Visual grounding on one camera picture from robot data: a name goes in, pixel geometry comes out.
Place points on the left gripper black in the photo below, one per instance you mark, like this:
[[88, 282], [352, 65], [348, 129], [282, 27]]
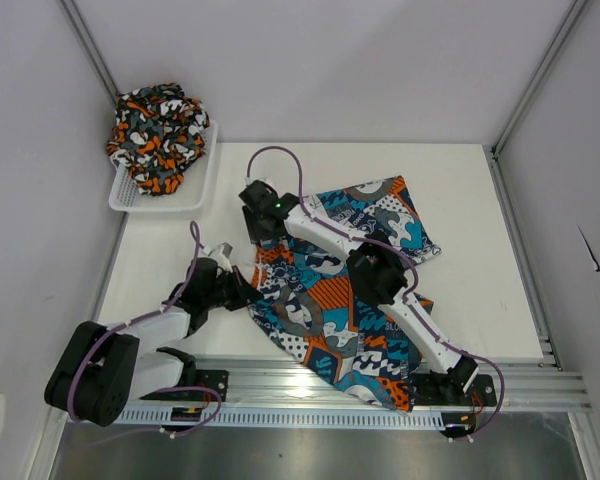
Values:
[[244, 292]]

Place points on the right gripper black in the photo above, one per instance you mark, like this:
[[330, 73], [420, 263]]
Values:
[[256, 234]]

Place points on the blue orange patterned shorts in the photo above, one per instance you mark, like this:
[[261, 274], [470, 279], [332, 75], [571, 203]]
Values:
[[309, 309]]

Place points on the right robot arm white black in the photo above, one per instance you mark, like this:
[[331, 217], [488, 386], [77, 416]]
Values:
[[377, 271]]

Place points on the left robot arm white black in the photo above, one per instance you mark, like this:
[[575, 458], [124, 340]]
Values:
[[144, 344]]

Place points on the black orange camouflage shorts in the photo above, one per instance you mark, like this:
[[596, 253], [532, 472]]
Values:
[[159, 133]]

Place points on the white plastic basket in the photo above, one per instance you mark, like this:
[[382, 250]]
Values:
[[190, 199]]

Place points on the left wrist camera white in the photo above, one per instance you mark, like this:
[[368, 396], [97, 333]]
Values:
[[220, 254]]

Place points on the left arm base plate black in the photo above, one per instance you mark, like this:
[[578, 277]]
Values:
[[217, 380]]

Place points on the aluminium mounting rail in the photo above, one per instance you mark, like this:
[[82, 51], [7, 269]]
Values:
[[305, 380]]

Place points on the white slotted cable duct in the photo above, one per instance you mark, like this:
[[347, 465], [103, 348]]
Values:
[[167, 416]]

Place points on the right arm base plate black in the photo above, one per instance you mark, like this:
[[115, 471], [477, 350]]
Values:
[[433, 389]]

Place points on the left aluminium frame post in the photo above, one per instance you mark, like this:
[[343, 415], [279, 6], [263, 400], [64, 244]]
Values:
[[88, 44]]

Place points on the aluminium frame post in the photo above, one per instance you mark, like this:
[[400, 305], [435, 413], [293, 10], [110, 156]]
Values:
[[559, 40], [88, 44]]

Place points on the right side aluminium rail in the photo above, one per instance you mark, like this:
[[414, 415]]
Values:
[[551, 357]]

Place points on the right aluminium frame post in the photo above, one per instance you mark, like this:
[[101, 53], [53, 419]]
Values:
[[559, 40]]

